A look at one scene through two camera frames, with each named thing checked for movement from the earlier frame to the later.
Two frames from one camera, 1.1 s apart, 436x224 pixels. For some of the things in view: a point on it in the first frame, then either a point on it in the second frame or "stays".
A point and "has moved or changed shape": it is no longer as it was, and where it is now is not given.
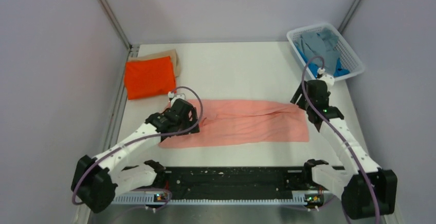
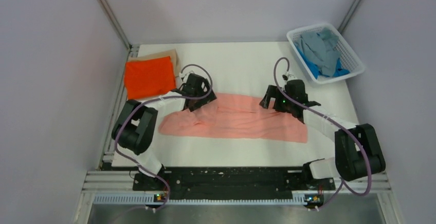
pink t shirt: [226, 122] has moved or changed shape
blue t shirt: [313, 68] stays
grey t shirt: [319, 48] stays
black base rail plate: [236, 179] stays
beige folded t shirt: [171, 53] stays
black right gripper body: [306, 86] → [286, 90]
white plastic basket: [322, 48] stays
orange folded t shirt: [149, 77] stays
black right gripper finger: [303, 103] → [279, 104]
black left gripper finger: [194, 130] → [193, 104]
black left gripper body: [185, 124] → [200, 93]
